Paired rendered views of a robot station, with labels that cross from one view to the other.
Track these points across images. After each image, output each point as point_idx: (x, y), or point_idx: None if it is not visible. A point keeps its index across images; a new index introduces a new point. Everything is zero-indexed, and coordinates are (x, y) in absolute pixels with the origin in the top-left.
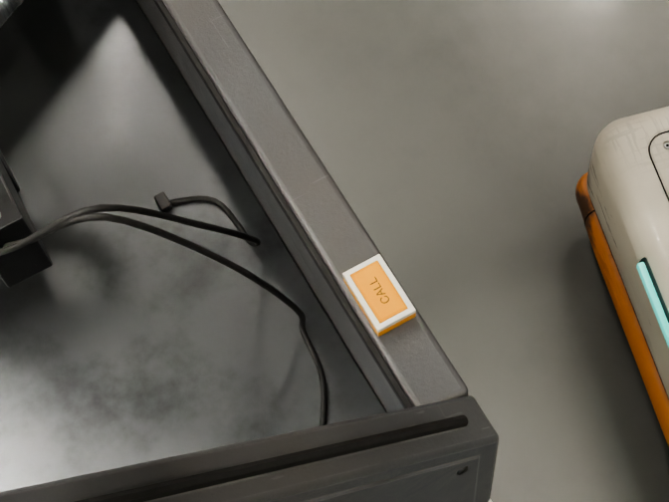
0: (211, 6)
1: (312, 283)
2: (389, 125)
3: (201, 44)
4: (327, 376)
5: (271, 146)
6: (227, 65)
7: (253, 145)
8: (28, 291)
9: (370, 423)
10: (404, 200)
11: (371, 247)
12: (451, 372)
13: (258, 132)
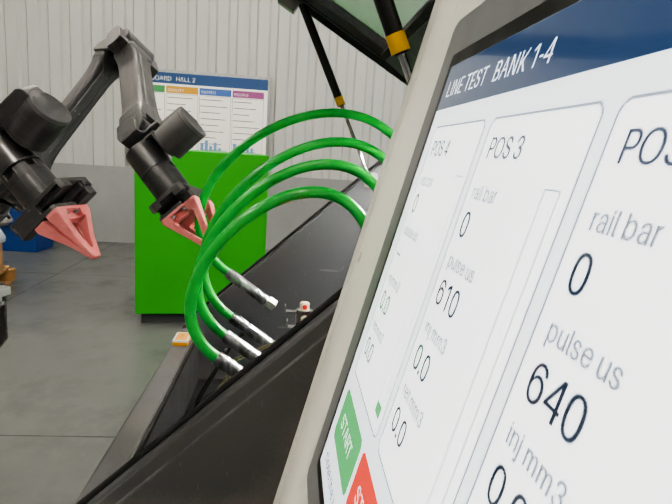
0: (137, 406)
1: (183, 408)
2: None
3: (157, 398)
4: (202, 398)
5: (170, 370)
6: (156, 390)
7: (175, 374)
8: None
9: (218, 296)
10: None
11: (170, 348)
12: (181, 330)
13: (169, 374)
